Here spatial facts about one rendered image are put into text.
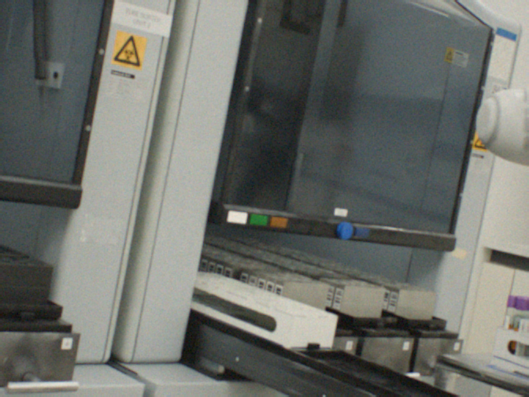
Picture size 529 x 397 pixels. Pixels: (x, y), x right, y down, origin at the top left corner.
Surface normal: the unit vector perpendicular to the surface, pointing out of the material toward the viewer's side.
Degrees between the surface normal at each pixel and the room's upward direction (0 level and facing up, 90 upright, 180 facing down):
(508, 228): 90
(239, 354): 90
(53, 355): 90
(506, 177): 90
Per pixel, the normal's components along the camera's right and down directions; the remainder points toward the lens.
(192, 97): 0.66, 0.17
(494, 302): -0.73, -0.11
